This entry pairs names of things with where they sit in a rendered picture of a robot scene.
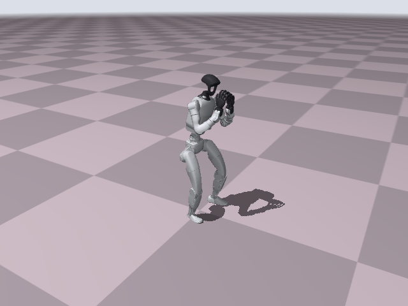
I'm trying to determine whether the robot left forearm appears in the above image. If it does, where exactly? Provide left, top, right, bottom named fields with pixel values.
left=224, top=108, right=235, bottom=124

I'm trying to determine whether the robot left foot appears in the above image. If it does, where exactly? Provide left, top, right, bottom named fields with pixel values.
left=207, top=195, right=228, bottom=205

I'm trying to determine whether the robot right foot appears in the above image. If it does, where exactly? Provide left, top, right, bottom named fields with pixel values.
left=186, top=213, right=203, bottom=224

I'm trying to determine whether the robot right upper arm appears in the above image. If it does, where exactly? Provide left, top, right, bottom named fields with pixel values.
left=187, top=100, right=204, bottom=135

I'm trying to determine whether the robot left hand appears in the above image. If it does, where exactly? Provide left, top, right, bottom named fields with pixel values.
left=223, top=91, right=235, bottom=114

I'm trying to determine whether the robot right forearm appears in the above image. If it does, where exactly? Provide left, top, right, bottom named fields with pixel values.
left=196, top=110, right=221, bottom=133

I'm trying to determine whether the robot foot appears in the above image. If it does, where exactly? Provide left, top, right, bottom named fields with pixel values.
left=186, top=213, right=203, bottom=224
left=207, top=195, right=228, bottom=205

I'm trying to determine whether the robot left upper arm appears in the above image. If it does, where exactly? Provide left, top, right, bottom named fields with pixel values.
left=213, top=97, right=229, bottom=127

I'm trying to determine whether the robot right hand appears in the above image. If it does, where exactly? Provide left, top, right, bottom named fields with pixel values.
left=215, top=90, right=230, bottom=117

